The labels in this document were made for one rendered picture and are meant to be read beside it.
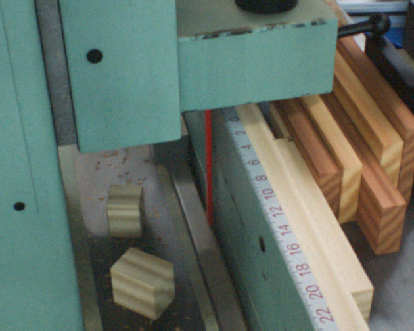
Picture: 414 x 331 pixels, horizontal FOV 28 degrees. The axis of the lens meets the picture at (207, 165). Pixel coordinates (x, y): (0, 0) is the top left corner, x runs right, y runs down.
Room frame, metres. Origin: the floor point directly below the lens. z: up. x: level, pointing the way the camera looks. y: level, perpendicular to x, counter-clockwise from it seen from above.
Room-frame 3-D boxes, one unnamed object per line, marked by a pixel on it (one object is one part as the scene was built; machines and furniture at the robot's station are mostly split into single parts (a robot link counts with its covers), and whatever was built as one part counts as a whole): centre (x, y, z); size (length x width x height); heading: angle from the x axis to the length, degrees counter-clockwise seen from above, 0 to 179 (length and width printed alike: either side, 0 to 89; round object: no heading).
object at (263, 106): (0.60, -0.05, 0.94); 0.01 x 0.01 x 0.05; 12
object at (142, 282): (0.51, 0.06, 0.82); 0.04 x 0.03 x 0.04; 59
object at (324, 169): (0.59, -0.07, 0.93); 0.21 x 0.02 x 0.05; 12
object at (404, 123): (0.61, -0.14, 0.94); 0.20 x 0.01 x 0.08; 12
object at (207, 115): (0.59, -0.01, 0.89); 0.02 x 0.01 x 0.14; 102
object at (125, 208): (0.60, 0.08, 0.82); 0.03 x 0.03 x 0.04; 86
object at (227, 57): (0.60, -0.03, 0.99); 0.14 x 0.07 x 0.09; 102
